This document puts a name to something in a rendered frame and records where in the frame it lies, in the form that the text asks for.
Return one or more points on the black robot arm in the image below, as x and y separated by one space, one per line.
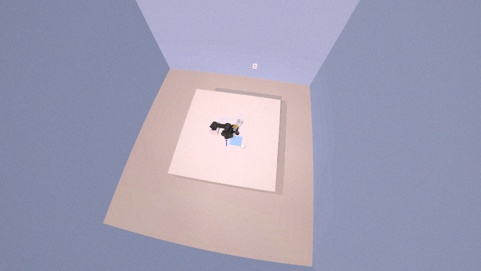
226 133

